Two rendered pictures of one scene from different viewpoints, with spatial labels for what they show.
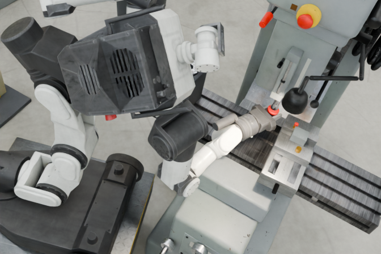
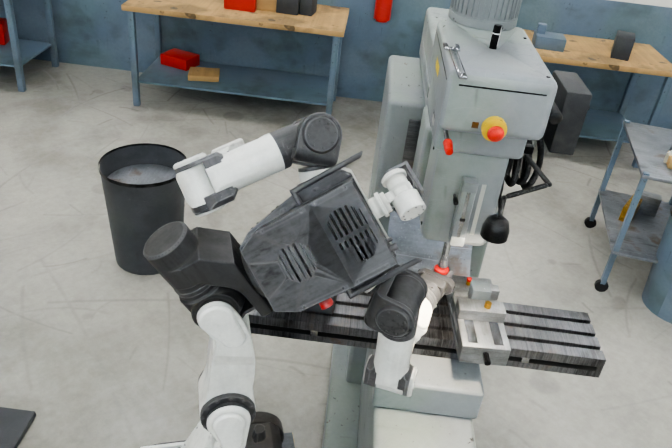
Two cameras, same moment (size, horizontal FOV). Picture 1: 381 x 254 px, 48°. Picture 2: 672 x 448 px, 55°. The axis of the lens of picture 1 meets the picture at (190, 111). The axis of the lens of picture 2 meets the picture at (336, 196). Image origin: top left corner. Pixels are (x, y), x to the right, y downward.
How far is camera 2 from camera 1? 0.64 m
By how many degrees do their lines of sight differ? 23
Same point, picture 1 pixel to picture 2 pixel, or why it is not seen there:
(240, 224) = (456, 430)
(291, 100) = (494, 227)
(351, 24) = (538, 124)
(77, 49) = (275, 229)
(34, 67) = (200, 280)
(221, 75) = not seen: hidden behind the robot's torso
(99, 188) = not seen: outside the picture
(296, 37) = (464, 165)
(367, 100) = not seen: hidden behind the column
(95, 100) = (311, 285)
